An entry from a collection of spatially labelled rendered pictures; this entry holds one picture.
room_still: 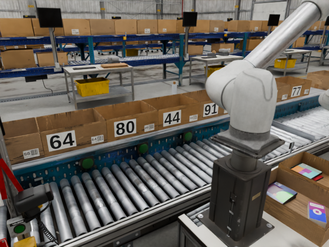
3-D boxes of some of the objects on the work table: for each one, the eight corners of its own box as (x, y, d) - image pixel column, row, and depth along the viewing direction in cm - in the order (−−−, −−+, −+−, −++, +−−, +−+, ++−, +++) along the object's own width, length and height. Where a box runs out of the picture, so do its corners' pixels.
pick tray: (320, 248, 103) (326, 230, 99) (245, 199, 132) (247, 184, 128) (347, 219, 119) (354, 202, 115) (274, 181, 147) (277, 166, 144)
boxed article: (307, 223, 115) (309, 217, 114) (307, 206, 126) (308, 201, 125) (324, 229, 112) (326, 223, 111) (322, 210, 123) (324, 205, 122)
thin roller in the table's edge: (185, 216, 123) (185, 213, 122) (224, 196, 137) (224, 193, 137) (187, 219, 121) (188, 215, 121) (226, 198, 136) (227, 195, 135)
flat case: (297, 194, 133) (297, 192, 132) (277, 209, 122) (278, 207, 122) (274, 182, 143) (274, 180, 142) (254, 195, 132) (254, 192, 132)
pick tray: (344, 214, 121) (350, 198, 118) (275, 177, 151) (277, 162, 147) (368, 194, 136) (373, 179, 132) (300, 163, 166) (303, 150, 162)
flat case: (322, 174, 151) (322, 171, 150) (305, 184, 142) (305, 182, 141) (300, 164, 162) (301, 161, 161) (283, 173, 152) (284, 170, 152)
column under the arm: (274, 228, 113) (288, 167, 101) (236, 255, 100) (246, 189, 87) (231, 197, 133) (238, 143, 121) (195, 217, 120) (199, 158, 107)
